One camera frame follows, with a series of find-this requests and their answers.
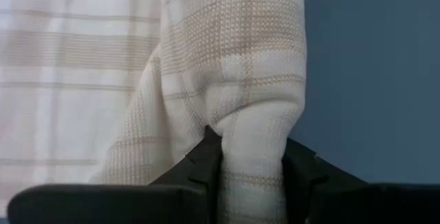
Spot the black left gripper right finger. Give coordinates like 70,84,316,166
281,137,440,224

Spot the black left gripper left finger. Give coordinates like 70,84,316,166
7,126,223,224

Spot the white towel with beige checks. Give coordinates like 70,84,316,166
0,0,307,224

